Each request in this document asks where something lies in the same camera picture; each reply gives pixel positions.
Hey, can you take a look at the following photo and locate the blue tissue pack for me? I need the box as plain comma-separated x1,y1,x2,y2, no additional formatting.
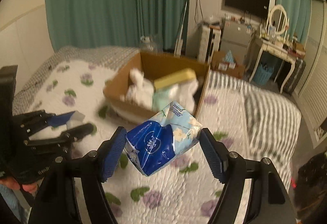
125,101,202,176

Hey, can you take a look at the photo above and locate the white plush toy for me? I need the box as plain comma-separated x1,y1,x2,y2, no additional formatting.
120,68,154,110

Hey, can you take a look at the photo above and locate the white green wet wipes pack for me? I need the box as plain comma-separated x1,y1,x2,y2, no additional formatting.
152,82,198,114

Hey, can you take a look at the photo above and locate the yellow sponge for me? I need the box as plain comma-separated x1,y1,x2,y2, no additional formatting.
153,68,196,90

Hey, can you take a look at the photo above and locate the left hand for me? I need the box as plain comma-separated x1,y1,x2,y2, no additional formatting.
0,176,38,194

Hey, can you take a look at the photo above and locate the white floral quilt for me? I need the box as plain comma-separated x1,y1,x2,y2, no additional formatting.
30,60,249,223

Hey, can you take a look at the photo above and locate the grey checked bed sheet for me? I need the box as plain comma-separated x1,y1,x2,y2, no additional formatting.
13,46,301,186

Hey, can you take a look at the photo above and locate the brown floor cardboard box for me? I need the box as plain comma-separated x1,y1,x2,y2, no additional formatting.
211,51,245,79

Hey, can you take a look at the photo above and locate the blue laundry basket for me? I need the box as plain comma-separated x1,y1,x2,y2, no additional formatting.
253,63,274,86

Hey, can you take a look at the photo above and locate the white louvered wardrobe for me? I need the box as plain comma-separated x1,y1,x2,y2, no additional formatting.
293,0,326,148

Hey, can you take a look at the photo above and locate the clear water jug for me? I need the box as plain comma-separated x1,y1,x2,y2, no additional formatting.
139,36,159,52

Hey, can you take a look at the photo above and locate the silver small refrigerator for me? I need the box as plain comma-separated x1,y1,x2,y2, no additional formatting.
219,20,252,60

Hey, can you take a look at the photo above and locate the dark suitcase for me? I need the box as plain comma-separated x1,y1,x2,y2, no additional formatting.
283,58,306,95

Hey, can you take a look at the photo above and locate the white drawer cabinet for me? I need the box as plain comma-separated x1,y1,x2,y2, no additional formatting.
197,25,221,64

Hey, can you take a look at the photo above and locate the white dressing table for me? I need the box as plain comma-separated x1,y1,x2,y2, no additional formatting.
245,35,297,94

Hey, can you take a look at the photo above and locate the green curtain left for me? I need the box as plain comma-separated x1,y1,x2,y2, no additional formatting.
45,0,187,51

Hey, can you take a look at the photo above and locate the white oval mirror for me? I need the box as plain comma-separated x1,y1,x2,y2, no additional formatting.
267,4,289,36

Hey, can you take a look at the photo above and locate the black wall television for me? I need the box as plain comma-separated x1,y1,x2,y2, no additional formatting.
225,0,270,19

